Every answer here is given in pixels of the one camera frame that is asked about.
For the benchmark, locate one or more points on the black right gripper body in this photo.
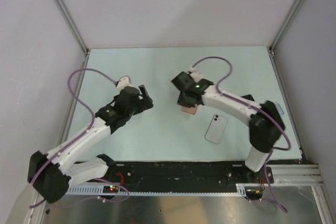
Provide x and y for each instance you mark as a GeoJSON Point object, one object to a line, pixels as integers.
{"type": "Point", "coordinates": [184, 100]}

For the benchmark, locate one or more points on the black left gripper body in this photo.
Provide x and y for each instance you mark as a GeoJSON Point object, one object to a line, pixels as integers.
{"type": "Point", "coordinates": [142, 105]}

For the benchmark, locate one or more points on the pale pink smartphone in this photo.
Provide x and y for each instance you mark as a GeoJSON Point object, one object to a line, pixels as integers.
{"type": "Point", "coordinates": [216, 129]}

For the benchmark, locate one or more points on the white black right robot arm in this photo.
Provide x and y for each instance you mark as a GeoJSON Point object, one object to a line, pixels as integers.
{"type": "Point", "coordinates": [263, 119]}

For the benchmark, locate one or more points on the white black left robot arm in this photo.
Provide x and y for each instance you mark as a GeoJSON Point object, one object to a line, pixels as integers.
{"type": "Point", "coordinates": [53, 173]}

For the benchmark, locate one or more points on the translucent blue phone case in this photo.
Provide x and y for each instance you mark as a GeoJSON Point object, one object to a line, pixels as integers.
{"type": "Point", "coordinates": [279, 108]}

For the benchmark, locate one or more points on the dark blue smartphone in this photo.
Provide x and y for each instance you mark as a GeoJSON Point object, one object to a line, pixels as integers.
{"type": "Point", "coordinates": [248, 97]}

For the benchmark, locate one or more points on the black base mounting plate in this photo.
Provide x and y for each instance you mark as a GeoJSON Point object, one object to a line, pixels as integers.
{"type": "Point", "coordinates": [185, 177]}

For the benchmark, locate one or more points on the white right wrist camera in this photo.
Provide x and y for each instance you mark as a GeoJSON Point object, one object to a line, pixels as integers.
{"type": "Point", "coordinates": [195, 75]}

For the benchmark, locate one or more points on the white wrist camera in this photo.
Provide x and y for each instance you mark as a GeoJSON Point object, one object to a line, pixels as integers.
{"type": "Point", "coordinates": [123, 82]}
{"type": "Point", "coordinates": [195, 75]}

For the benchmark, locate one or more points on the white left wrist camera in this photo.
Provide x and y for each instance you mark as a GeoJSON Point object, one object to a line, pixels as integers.
{"type": "Point", "coordinates": [123, 82]}

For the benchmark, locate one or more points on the white slotted cable duct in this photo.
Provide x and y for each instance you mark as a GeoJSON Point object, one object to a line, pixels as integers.
{"type": "Point", "coordinates": [109, 190]}

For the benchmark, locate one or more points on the aluminium front frame rail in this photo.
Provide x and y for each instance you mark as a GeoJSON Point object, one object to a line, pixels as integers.
{"type": "Point", "coordinates": [297, 175]}

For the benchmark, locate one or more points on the left aluminium frame post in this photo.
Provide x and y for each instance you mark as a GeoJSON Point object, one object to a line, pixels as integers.
{"type": "Point", "coordinates": [61, 5]}

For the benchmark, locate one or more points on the aluminium frame post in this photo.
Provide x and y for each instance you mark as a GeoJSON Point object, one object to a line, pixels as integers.
{"type": "Point", "coordinates": [294, 8]}
{"type": "Point", "coordinates": [61, 5]}

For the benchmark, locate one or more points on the right aluminium frame post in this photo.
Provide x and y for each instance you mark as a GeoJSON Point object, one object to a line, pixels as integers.
{"type": "Point", "coordinates": [294, 8]}

